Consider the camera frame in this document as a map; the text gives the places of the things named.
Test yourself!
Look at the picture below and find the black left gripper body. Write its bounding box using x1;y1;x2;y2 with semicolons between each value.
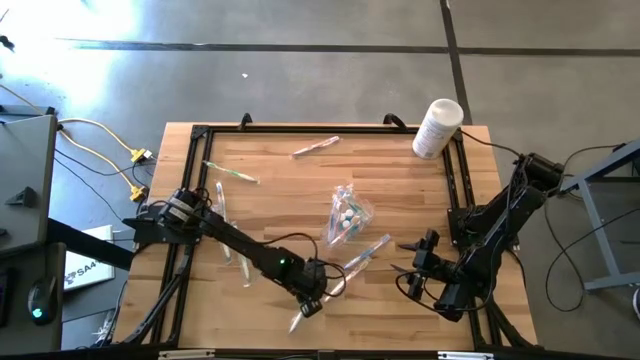
293;264;329;320

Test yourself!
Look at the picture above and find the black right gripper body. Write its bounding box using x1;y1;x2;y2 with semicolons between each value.
407;230;454;300

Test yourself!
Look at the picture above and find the green toothbrush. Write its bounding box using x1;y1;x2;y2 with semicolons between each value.
348;183;374;214
288;299;331;335
236;249;252;289
202;159;261;185

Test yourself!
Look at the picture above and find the orange toothbrush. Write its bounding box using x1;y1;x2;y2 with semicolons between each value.
289;135;342;161
322;256;373;305

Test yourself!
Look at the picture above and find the white wipes canister yellow label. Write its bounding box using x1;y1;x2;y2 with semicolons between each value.
411;97;465;161

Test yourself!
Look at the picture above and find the blue-grey metal stand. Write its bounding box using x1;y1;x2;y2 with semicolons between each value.
557;139;640;294

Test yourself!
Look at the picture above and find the white printed box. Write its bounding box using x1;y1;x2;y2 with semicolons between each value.
63;224;116;292

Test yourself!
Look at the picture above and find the black diagonal beam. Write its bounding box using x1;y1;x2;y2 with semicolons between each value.
47;218;136;271

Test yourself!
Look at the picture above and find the dark grey desk top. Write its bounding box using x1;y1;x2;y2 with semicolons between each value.
0;242;67;354

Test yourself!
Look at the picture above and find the black computer mouse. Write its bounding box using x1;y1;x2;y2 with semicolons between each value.
27;275;59;327

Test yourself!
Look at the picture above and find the small black wedge part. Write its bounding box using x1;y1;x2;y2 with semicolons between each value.
4;186;37;208

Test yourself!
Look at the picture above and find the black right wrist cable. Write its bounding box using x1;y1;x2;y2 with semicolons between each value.
394;269;501;315

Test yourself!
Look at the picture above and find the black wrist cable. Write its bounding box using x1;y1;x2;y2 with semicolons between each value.
259;231;349;300
394;269;501;315

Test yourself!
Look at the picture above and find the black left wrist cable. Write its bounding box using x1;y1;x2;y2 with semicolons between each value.
259;231;349;300

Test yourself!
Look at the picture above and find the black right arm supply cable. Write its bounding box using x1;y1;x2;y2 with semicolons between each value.
457;128;525;159

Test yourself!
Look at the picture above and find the black aluminium rig frame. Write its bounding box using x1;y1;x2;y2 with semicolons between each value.
113;123;539;351

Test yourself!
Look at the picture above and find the yellow cable with plug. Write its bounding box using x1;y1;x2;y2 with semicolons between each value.
59;130;149;203
57;117;155;164

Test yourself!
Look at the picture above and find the thin black floor cable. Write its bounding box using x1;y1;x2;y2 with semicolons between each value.
52;147;157;179

